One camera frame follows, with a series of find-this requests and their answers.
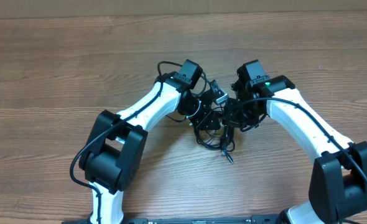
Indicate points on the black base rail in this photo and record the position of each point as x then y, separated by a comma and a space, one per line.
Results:
255, 219

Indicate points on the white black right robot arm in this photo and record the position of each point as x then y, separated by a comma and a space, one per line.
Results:
338, 185

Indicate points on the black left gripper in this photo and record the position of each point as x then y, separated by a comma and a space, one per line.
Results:
207, 117

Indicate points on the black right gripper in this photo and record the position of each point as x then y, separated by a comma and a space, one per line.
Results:
233, 115

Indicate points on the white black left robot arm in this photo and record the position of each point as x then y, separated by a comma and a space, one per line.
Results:
109, 161

